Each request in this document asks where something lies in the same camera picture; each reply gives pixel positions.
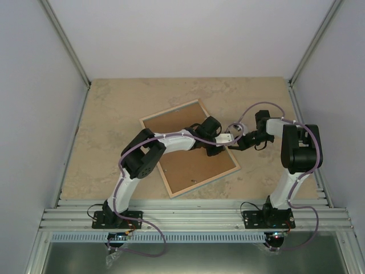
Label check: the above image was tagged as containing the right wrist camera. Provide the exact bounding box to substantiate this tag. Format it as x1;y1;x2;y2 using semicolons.
225;122;249;136

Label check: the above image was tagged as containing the circuit board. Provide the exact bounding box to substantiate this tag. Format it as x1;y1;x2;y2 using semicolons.
268;231;288;239
107;231;133;241

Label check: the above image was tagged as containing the right aluminium corner post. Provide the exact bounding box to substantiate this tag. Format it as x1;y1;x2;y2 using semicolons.
288;0;344;88

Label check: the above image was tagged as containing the aluminium corner post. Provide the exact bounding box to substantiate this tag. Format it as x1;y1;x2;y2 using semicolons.
288;0;344;88
38;0;91;89

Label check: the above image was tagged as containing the brown cardboard backing board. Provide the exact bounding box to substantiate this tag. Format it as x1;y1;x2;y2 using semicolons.
142;102;237;195

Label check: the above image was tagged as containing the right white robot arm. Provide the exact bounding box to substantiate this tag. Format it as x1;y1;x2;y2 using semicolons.
230;110;323;229

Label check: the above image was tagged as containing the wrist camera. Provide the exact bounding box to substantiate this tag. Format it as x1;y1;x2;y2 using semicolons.
215;133;237;147
225;122;249;136

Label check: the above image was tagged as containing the right circuit board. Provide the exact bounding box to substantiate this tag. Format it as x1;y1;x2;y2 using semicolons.
268;231;288;239

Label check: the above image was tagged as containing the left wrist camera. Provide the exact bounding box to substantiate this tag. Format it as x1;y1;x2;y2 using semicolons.
215;133;237;147

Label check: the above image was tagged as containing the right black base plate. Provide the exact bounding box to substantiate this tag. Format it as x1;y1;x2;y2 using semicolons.
241;209;296;229

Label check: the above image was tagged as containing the left aluminium corner post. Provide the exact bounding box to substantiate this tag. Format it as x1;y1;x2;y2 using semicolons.
38;0;91;89

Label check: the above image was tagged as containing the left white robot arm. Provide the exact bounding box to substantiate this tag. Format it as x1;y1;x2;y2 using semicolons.
99;116;224;228

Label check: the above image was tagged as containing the grey slotted cable duct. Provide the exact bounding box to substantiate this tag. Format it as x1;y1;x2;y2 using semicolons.
51;232;266;244

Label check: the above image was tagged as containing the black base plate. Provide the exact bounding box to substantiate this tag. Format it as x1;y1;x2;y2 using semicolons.
91;211;143;229
241;209;296;229

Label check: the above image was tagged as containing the clear plastic bag scrap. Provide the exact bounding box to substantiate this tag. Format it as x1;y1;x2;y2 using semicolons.
106;251;122;269

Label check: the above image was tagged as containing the left circuit board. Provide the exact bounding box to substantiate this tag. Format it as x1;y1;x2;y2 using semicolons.
107;231;133;241

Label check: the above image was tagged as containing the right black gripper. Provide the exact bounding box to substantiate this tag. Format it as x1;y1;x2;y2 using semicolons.
229;131;274;151

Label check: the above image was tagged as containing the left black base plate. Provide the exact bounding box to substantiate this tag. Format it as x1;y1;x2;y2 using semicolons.
91;211;143;229

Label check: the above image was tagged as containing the aluminium rail beam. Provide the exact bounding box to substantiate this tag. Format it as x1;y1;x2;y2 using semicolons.
39;199;354;232

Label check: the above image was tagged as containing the wooden teal picture frame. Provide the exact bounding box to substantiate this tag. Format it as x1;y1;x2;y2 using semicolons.
139;98;241;199

